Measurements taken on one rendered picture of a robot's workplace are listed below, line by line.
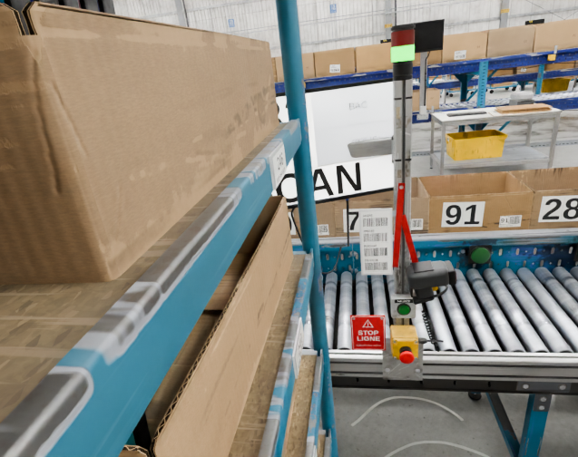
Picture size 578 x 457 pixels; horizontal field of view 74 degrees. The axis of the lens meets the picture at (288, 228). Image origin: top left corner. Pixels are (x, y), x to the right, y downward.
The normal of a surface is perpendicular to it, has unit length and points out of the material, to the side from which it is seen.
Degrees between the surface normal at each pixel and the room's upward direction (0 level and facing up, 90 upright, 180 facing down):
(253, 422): 0
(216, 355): 90
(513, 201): 90
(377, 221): 90
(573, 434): 0
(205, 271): 90
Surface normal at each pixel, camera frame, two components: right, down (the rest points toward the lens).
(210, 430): 0.98, -0.02
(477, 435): -0.11, -0.91
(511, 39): -0.16, 0.40
